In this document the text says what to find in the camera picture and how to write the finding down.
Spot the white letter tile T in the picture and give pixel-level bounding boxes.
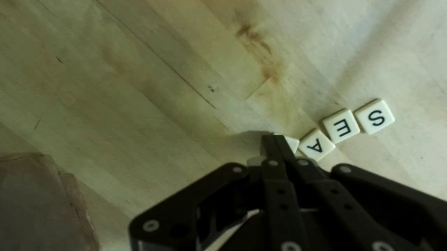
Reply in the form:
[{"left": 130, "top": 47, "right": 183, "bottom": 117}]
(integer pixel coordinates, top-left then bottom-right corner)
[{"left": 282, "top": 135, "right": 302, "bottom": 156}]

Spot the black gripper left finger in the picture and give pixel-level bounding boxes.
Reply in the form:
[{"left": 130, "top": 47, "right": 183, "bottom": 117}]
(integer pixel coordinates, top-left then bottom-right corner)
[{"left": 127, "top": 133, "right": 309, "bottom": 251}]

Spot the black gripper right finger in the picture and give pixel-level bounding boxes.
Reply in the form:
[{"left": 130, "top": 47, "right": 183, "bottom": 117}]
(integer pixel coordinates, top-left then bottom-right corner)
[{"left": 274, "top": 135, "right": 447, "bottom": 251}]

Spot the white letter tile S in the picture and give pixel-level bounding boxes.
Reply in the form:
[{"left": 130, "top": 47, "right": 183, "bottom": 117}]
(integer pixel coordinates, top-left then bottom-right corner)
[{"left": 352, "top": 97, "right": 397, "bottom": 136}]

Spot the white letter tile A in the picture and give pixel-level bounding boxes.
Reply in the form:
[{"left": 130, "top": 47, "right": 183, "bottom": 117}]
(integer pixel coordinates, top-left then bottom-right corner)
[{"left": 298, "top": 126, "right": 337, "bottom": 163}]

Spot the white letter tile E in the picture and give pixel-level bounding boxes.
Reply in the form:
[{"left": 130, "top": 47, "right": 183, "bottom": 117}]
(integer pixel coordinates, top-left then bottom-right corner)
[{"left": 321, "top": 107, "right": 362, "bottom": 145}]

